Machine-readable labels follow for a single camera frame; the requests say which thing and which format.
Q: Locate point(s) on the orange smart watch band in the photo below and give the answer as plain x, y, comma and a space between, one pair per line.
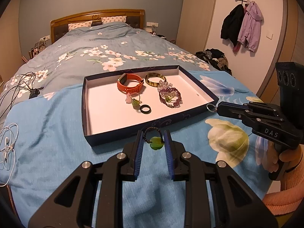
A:
129, 83

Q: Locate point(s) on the left floral pillow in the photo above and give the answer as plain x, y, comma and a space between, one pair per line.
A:
72, 26

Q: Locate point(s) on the light blue floral blanket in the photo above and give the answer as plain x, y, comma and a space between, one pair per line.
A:
51, 145

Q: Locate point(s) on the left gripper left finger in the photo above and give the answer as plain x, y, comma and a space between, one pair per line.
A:
92, 195

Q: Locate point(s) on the black hanging jacket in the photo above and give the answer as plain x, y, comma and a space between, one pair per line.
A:
232, 24

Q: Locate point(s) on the right floral pillow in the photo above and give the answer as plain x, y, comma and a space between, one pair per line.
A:
120, 18

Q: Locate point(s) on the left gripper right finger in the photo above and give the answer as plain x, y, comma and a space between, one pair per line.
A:
215, 195

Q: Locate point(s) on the tortoiseshell bangle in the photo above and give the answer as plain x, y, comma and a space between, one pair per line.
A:
154, 79

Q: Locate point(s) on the wooden headboard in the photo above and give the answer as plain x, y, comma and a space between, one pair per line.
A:
59, 27

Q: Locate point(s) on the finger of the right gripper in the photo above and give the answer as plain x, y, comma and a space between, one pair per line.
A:
229, 104
231, 113

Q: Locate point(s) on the white earphones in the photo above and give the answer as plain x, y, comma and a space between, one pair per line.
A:
9, 136

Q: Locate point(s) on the right hand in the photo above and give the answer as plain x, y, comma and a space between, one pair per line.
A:
291, 157

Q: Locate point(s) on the navy shallow box tray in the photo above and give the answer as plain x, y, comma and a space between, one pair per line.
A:
106, 117

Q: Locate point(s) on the purple hanging jacket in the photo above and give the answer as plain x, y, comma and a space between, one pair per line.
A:
250, 32

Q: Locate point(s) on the blue floral duvet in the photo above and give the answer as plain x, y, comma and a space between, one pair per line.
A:
87, 51

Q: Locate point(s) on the dark clothes pile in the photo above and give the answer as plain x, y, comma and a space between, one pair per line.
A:
216, 58

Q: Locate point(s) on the floral pillow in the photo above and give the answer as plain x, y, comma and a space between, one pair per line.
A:
120, 18
72, 26

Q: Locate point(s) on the white wall socket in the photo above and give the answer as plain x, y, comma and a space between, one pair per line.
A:
152, 24

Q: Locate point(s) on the beige wardrobe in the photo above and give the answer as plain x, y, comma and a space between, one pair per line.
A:
194, 26

